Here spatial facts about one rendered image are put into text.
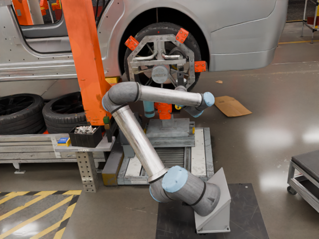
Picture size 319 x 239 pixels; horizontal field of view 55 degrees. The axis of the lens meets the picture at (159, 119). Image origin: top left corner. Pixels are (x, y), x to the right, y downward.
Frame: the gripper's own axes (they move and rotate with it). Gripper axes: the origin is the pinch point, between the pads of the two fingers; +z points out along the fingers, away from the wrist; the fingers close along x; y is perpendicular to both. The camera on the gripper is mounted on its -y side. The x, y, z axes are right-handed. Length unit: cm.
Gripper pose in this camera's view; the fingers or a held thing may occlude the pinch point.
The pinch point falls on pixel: (181, 78)
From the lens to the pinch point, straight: 233.8
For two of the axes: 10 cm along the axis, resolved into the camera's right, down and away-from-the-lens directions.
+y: 0.8, 8.9, 4.5
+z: 1.0, -4.6, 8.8
